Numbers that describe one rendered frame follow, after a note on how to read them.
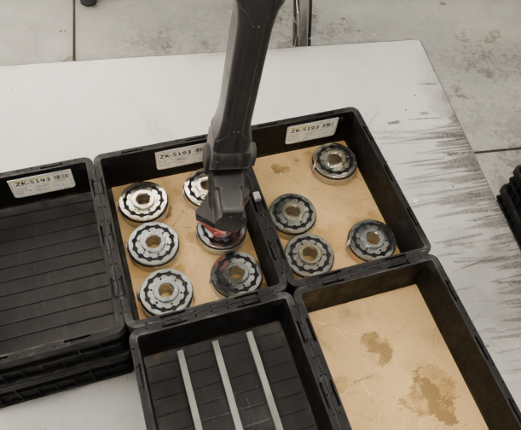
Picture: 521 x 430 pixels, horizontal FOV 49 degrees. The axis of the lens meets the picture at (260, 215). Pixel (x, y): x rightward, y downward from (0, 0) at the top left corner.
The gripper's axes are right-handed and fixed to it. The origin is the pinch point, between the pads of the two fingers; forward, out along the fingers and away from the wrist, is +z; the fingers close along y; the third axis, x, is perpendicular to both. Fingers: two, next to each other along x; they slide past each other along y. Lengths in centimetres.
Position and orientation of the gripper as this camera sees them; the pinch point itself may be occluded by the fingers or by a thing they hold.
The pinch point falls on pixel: (222, 223)
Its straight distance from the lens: 119.2
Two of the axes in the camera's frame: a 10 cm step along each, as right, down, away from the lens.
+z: -0.7, 5.1, 8.6
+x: -8.7, -4.5, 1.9
